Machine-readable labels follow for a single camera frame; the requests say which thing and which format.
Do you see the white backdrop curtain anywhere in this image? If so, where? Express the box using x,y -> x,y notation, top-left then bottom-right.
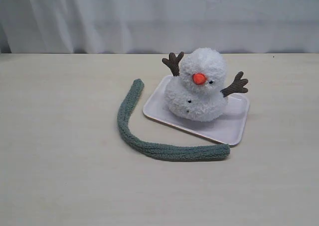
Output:
0,0 -> 319,54

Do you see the green fuzzy scarf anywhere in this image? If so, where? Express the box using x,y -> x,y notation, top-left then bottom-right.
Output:
117,79 -> 231,162

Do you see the white plush snowman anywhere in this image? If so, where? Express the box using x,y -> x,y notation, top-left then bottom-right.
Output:
161,47 -> 249,122

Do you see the white plastic tray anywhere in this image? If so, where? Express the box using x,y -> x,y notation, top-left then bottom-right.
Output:
143,75 -> 250,146

